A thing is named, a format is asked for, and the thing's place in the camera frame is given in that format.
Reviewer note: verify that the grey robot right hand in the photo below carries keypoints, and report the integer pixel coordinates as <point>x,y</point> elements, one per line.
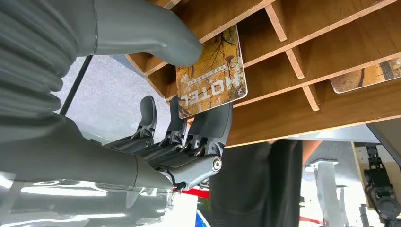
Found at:
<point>94,163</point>

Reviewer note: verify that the seated person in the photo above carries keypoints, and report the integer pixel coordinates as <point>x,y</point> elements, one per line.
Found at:
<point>250,188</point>

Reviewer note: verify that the wooden card organizer box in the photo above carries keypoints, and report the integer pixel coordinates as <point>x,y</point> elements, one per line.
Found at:
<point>313,103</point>

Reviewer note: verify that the hotel card in organizer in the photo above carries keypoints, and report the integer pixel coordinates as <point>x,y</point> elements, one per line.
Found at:
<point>366,78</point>

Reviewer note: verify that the black floor stand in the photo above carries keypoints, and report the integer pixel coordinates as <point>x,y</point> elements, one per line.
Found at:
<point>380,185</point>

